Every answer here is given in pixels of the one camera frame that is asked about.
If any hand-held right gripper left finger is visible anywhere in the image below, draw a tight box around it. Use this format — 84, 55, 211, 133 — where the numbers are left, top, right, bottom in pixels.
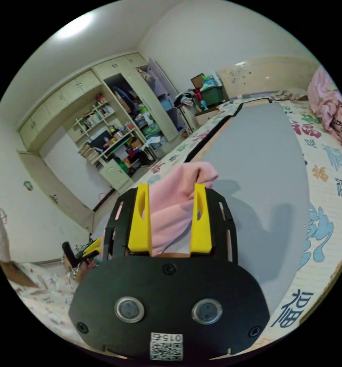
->
127, 183, 153, 256

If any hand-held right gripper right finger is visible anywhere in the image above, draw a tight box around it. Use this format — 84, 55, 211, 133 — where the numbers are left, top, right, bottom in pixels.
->
189, 183, 214, 255

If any pink sweatshirt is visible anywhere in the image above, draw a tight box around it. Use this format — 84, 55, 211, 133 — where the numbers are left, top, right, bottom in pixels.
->
100, 161, 235, 263

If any person's left hand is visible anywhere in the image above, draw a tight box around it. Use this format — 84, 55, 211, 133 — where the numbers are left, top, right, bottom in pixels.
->
70, 257, 98, 283

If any person's body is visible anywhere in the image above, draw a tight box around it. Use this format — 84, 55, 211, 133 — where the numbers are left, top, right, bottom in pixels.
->
0, 179, 84, 343

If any grey folding board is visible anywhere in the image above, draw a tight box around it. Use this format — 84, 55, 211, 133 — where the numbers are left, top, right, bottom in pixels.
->
185, 102, 311, 318

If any pile of clothes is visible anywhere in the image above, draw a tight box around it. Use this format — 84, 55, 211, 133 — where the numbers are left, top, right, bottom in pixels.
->
173, 92, 196, 108

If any bed with printed sheet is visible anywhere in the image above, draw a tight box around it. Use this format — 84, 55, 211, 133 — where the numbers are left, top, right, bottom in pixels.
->
92, 91, 342, 344

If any green bin with toys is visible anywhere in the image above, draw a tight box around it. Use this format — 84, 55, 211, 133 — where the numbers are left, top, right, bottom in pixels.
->
190, 73, 226, 111

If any cream cupboard with shelves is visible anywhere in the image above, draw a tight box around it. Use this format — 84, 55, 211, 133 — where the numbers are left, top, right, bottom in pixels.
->
17, 52, 180, 233

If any pink printed blanket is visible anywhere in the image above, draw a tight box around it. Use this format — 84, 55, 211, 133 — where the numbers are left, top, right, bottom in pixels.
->
306, 66, 342, 157

